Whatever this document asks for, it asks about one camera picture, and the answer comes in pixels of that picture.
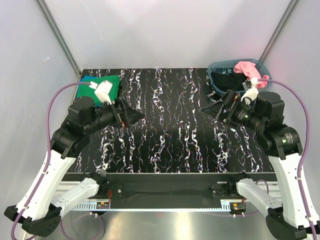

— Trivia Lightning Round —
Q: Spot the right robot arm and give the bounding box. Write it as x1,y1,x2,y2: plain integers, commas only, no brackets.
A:
201,90,320,240

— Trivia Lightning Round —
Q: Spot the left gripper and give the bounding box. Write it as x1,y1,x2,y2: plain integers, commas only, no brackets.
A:
84,96,146,135

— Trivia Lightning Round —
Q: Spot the black t-shirt in basket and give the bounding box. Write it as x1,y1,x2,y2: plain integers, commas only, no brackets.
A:
211,72,247,92

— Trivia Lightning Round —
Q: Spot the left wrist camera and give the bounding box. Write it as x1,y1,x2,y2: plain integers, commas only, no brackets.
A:
89,80,113,105

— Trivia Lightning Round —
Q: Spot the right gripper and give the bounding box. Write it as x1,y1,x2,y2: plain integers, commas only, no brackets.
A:
200,89,265,132

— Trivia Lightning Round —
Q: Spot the slotted cable duct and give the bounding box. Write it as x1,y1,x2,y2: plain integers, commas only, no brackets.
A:
72,199,231,213

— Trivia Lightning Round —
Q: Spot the blue plastic basket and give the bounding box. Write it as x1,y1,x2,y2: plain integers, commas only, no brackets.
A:
207,58,271,96

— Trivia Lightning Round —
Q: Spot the green t-shirt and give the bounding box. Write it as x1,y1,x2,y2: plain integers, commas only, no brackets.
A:
76,75,121,105

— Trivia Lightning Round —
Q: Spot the pink t-shirt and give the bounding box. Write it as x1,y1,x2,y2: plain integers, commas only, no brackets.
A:
233,60,271,90

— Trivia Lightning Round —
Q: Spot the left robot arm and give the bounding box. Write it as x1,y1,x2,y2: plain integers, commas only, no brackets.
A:
4,96,145,237

